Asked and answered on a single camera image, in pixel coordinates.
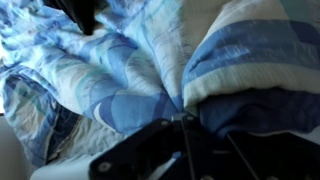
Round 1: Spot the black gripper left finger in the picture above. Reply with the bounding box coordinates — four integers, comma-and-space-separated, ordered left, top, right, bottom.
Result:
88, 114, 197, 180

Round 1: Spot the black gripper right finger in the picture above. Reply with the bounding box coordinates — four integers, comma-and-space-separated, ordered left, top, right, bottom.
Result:
182, 114, 320, 180

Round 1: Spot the blue plaid duvet cover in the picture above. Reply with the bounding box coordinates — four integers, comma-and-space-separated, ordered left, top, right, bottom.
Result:
0, 0, 320, 169

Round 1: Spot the black clothing pile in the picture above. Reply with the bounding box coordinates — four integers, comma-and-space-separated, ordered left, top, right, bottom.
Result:
43, 0, 109, 36

